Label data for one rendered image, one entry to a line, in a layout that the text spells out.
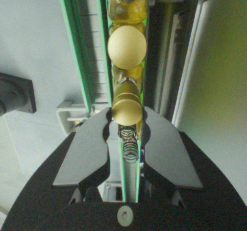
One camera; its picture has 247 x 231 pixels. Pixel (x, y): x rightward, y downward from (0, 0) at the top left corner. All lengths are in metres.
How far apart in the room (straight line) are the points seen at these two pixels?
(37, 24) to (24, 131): 0.62
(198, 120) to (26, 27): 0.65
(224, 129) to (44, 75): 0.65
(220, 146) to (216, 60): 0.12
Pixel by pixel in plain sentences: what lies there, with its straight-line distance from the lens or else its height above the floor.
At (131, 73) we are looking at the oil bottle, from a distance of 0.19.
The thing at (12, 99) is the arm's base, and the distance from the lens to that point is 0.70.
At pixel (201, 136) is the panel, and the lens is 0.25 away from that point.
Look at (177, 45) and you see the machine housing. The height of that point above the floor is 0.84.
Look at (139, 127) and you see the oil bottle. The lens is 0.25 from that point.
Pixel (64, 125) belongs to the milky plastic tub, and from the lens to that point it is 0.66.
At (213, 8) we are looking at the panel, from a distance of 0.26.
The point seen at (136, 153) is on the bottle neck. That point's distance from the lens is 0.22.
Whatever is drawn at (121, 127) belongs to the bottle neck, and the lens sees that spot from 0.17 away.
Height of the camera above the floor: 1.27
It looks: 59 degrees down
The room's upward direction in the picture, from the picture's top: 176 degrees counter-clockwise
